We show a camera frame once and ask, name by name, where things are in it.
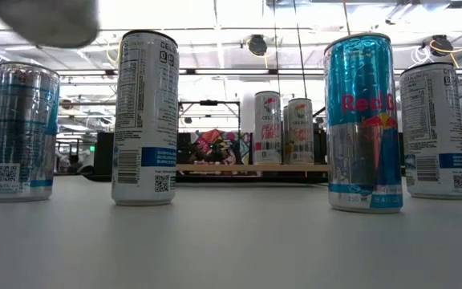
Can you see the person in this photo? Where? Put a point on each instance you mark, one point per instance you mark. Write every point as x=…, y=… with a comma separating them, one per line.
x=74, y=164

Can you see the white Celsius can black lid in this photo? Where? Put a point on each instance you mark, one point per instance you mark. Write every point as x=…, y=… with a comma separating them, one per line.
x=46, y=22

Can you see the black metal table frame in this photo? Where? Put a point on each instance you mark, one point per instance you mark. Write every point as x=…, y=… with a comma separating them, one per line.
x=215, y=178

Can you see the white Celsius Peach Vibe can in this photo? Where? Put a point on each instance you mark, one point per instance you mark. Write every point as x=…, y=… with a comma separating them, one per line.
x=267, y=132

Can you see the white Celsius can blue band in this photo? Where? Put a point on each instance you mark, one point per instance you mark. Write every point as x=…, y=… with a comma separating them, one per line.
x=433, y=132
x=144, y=120

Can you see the silver blue Red Bull can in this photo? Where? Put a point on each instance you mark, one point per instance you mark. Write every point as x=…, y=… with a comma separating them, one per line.
x=361, y=152
x=22, y=132

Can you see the colourful patterned box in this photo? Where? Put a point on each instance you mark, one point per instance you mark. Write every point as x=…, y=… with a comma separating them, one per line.
x=215, y=148

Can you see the white Celsius Tropical Vibe can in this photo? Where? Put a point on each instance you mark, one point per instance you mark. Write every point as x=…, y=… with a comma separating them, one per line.
x=300, y=132

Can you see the black box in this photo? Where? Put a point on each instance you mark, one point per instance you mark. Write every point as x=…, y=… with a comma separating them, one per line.
x=103, y=154

